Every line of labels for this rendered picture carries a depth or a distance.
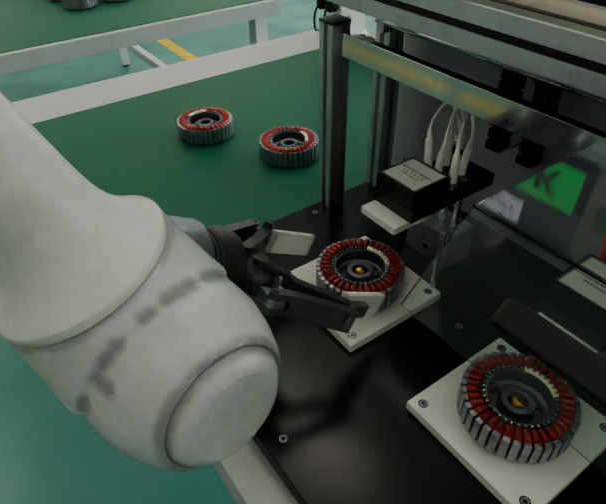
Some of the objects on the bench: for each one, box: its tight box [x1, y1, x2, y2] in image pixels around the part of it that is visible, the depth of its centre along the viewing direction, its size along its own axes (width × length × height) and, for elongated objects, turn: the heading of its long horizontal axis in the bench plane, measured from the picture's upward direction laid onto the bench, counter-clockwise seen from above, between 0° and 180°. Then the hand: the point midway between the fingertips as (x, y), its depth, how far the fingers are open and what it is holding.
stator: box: [177, 106, 234, 145], centre depth 109 cm, size 11×11×4 cm
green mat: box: [32, 49, 400, 227], centre depth 115 cm, size 94×61×1 cm, turn 126°
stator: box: [316, 238, 405, 310], centre depth 68 cm, size 11×11×4 cm
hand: (336, 272), depth 65 cm, fingers open, 13 cm apart
